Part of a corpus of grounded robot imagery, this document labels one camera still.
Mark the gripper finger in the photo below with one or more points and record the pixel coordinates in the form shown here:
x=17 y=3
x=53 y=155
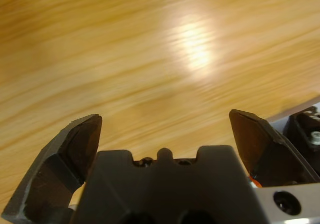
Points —
x=270 y=154
x=57 y=164

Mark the white mount block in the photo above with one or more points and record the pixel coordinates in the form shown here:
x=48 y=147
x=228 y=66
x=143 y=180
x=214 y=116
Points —
x=305 y=131

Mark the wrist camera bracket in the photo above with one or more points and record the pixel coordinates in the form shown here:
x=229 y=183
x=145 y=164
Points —
x=307 y=201

